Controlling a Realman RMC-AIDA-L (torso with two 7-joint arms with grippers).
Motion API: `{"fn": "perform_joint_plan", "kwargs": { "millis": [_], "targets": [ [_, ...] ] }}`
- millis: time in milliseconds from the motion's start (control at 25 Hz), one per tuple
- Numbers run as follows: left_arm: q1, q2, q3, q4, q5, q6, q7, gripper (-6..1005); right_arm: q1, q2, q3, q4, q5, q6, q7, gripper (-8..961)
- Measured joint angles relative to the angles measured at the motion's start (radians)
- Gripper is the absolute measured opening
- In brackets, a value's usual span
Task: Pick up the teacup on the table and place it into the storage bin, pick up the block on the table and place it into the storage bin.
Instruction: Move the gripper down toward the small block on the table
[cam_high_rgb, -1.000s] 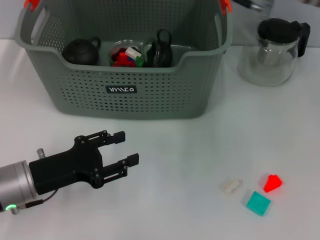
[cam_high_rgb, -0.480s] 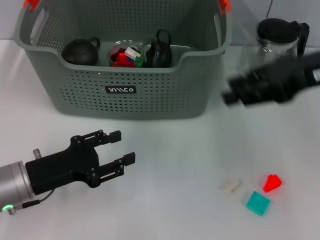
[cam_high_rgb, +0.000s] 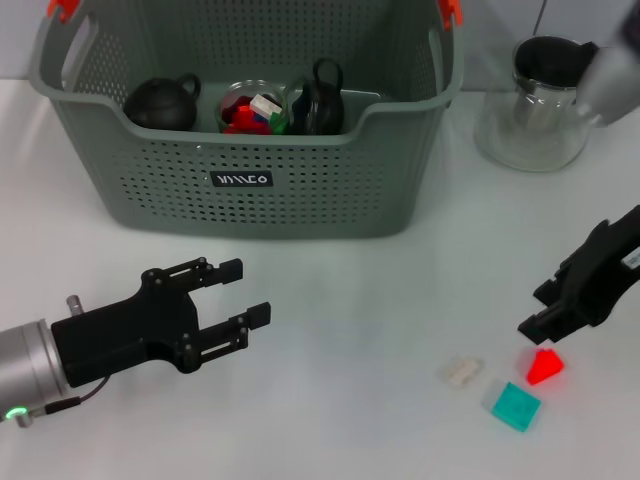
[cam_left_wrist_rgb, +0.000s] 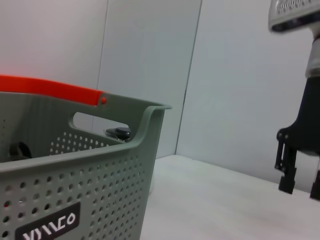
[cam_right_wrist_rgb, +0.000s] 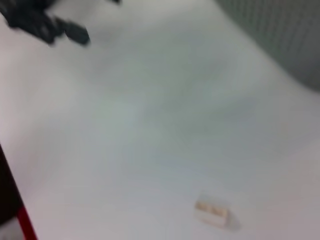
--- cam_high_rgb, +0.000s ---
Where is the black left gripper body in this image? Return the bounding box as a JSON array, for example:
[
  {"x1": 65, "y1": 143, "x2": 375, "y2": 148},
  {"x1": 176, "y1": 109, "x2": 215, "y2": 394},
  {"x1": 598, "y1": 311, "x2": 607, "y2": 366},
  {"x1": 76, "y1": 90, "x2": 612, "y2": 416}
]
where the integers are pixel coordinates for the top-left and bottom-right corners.
[{"x1": 49, "y1": 268, "x2": 201, "y2": 390}]

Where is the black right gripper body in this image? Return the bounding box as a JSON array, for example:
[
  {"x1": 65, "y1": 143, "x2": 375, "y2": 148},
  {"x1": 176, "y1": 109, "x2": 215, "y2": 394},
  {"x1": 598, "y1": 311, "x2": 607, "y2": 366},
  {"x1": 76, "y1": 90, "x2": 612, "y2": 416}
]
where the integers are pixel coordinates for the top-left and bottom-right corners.
[{"x1": 553, "y1": 203, "x2": 640, "y2": 330}]

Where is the orange-red slope brick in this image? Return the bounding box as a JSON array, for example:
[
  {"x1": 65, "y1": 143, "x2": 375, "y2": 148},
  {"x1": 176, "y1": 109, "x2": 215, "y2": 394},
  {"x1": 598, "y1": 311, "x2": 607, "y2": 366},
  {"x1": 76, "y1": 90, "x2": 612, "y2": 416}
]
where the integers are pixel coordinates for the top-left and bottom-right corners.
[{"x1": 526, "y1": 348, "x2": 566, "y2": 386}]

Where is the teal square brick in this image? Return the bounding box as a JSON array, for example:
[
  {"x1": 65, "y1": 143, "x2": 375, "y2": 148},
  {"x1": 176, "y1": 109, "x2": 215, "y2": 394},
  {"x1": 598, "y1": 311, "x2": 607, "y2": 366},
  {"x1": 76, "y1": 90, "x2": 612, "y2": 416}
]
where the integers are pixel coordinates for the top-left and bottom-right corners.
[{"x1": 481, "y1": 379, "x2": 543, "y2": 434}]

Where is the white notched brick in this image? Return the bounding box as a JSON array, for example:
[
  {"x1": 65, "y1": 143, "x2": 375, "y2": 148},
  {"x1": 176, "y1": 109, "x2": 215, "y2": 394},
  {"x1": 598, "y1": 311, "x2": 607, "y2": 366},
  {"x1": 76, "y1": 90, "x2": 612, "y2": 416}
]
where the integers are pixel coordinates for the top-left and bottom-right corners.
[{"x1": 441, "y1": 355, "x2": 485, "y2": 390}]

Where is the dark red curved brick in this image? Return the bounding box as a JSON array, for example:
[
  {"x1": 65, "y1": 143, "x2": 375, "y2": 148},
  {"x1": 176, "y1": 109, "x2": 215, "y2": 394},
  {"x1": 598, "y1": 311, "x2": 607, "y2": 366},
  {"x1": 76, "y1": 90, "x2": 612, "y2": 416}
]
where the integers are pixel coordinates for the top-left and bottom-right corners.
[{"x1": 224, "y1": 105, "x2": 274, "y2": 135}]

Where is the white two-stud brick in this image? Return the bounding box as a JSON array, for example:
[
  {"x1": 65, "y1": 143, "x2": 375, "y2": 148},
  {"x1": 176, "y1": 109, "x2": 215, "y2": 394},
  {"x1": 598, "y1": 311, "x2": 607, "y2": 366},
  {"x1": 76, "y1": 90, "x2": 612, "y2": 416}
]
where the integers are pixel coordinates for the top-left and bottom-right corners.
[{"x1": 249, "y1": 93, "x2": 282, "y2": 120}]

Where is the glass teacup black sleeve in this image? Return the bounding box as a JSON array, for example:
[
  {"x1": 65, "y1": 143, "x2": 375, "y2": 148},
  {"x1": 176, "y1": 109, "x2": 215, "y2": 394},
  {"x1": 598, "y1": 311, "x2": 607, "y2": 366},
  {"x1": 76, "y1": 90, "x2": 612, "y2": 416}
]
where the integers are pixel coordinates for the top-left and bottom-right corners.
[
  {"x1": 283, "y1": 57, "x2": 347, "y2": 136},
  {"x1": 218, "y1": 81, "x2": 292, "y2": 136}
]

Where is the grey perforated plastic storage bin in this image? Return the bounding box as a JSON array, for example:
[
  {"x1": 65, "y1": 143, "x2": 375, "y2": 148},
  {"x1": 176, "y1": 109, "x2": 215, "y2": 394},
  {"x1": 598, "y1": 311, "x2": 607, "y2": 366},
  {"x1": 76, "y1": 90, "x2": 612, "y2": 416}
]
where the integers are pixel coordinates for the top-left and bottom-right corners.
[{"x1": 28, "y1": 0, "x2": 467, "y2": 241}]

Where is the glass pitcher black lid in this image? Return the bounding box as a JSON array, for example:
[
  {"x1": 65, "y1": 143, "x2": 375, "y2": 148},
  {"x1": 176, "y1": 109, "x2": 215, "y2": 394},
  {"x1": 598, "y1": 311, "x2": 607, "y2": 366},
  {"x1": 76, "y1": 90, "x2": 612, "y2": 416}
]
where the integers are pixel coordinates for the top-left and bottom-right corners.
[{"x1": 473, "y1": 34, "x2": 601, "y2": 174}]

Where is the black clay teapot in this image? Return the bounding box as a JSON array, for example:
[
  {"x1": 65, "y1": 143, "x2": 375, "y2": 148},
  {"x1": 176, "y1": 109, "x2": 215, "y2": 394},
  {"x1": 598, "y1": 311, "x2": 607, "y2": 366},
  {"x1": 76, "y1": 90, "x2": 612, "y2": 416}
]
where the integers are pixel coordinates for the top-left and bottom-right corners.
[{"x1": 123, "y1": 72, "x2": 204, "y2": 132}]

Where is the dark left gripper cable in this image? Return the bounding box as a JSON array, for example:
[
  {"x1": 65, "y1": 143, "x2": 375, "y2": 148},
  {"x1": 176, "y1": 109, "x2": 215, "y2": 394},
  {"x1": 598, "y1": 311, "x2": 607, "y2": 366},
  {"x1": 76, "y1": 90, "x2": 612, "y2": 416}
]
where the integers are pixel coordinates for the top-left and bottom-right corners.
[{"x1": 29, "y1": 374, "x2": 111, "y2": 416}]

